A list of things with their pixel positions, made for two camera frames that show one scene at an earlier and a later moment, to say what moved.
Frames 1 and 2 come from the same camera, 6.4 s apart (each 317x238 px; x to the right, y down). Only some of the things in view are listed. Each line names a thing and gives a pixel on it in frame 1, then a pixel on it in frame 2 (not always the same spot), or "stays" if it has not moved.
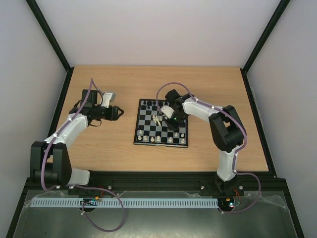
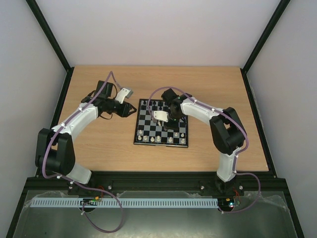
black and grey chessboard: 151,129 stays
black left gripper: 113,115 -> 124,111
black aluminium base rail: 264,182 stays
